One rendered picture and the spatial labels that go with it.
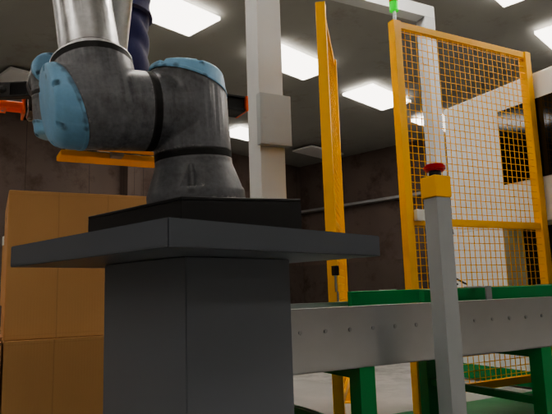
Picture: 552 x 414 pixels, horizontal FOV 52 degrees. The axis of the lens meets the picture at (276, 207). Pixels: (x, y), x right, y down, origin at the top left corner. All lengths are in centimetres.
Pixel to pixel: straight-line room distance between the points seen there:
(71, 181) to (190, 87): 1006
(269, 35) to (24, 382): 246
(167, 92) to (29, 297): 81
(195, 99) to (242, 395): 53
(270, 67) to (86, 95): 247
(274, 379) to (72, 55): 67
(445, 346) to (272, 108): 187
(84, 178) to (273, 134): 826
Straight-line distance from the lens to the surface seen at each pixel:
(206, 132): 106
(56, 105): 101
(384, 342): 191
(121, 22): 153
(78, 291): 167
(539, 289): 262
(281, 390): 108
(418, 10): 559
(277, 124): 324
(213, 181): 103
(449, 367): 184
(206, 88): 108
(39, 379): 167
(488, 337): 223
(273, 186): 320
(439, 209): 185
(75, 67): 105
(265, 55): 342
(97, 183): 1134
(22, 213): 167
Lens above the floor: 65
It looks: 9 degrees up
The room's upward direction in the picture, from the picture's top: 2 degrees counter-clockwise
